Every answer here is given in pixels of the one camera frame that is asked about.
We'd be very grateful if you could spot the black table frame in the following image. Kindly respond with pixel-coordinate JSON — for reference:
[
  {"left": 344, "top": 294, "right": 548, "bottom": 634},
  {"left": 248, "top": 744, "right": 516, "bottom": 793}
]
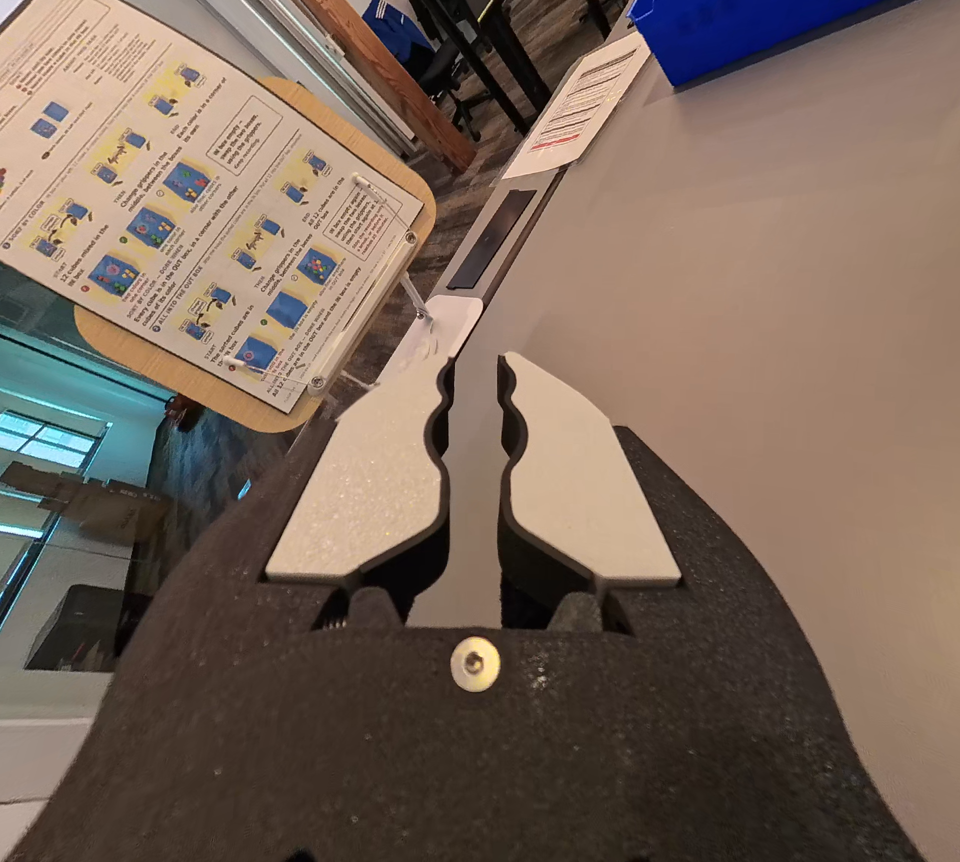
[{"left": 351, "top": 0, "right": 624, "bottom": 136}]

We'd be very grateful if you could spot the black office chair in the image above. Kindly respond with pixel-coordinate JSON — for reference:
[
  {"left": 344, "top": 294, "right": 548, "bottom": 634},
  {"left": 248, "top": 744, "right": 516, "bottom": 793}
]
[{"left": 418, "top": 41, "right": 483, "bottom": 143}]

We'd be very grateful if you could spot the illustrated instruction sheet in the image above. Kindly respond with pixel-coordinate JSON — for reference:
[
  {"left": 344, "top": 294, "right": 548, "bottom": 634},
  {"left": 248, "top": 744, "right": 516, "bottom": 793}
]
[{"left": 0, "top": 0, "right": 425, "bottom": 417}]

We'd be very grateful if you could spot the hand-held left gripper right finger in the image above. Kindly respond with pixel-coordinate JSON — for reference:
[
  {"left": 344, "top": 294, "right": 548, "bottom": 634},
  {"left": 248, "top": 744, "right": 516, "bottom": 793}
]
[{"left": 496, "top": 351, "right": 684, "bottom": 592}]

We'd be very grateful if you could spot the wooden post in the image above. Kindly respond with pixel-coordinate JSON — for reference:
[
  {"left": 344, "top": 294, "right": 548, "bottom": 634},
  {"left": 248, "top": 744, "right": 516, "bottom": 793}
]
[{"left": 213, "top": 0, "right": 481, "bottom": 173}]

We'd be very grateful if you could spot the blue jacket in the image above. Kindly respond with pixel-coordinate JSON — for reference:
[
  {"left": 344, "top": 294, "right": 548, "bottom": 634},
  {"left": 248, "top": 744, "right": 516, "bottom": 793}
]
[{"left": 362, "top": 0, "right": 436, "bottom": 83}]

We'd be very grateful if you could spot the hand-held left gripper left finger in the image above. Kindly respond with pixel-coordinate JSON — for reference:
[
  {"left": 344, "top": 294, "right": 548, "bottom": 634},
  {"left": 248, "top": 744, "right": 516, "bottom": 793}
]
[{"left": 264, "top": 356, "right": 457, "bottom": 589}]

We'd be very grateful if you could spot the laminated paper sheet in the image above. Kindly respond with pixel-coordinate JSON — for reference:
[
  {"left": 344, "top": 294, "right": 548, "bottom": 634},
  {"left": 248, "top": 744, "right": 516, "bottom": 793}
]
[{"left": 501, "top": 33, "right": 652, "bottom": 181}]

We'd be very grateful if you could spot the dark low cabinet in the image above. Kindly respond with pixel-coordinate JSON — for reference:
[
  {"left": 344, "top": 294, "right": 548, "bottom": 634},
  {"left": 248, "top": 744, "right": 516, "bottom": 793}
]
[{"left": 26, "top": 583, "right": 151, "bottom": 674}]

